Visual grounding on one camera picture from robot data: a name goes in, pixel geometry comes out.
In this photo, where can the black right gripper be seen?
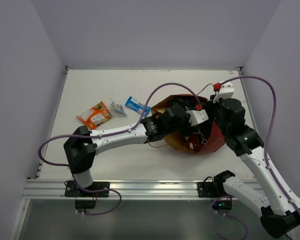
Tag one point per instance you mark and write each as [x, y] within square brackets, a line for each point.
[220, 102]

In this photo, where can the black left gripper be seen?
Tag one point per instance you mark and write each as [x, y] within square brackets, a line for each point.
[188, 127]

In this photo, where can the red paper bag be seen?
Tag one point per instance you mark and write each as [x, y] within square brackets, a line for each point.
[173, 140]

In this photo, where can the small blue white snack packet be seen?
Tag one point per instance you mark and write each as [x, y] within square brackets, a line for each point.
[134, 105]

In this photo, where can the small silver blue snack packet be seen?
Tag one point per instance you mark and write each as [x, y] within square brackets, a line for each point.
[118, 110]

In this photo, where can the orange snack packet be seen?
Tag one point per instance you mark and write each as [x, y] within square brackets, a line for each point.
[95, 116]

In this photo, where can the green yellow chips bag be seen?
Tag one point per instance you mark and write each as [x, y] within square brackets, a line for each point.
[176, 101]

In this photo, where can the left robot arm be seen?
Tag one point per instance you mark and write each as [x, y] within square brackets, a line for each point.
[82, 147]

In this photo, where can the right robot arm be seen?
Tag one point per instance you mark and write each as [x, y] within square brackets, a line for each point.
[278, 208]

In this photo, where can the red snack packet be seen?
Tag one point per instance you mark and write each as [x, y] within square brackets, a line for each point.
[197, 139]

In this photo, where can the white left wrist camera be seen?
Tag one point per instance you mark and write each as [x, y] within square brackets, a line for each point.
[196, 115]

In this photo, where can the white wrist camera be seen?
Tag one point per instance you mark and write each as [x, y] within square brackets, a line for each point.
[223, 90]
[196, 115]

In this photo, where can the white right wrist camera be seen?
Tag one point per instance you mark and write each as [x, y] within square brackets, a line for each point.
[223, 90]

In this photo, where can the aluminium right table rail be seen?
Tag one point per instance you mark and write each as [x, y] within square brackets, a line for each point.
[252, 124]

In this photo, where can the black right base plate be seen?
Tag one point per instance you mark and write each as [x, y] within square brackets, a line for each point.
[205, 189]

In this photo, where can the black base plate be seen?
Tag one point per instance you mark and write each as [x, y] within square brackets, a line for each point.
[73, 191]
[205, 189]

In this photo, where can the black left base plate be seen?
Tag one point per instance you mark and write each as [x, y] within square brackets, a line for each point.
[73, 191]

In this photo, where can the aluminium front rail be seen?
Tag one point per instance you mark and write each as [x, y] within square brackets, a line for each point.
[55, 189]

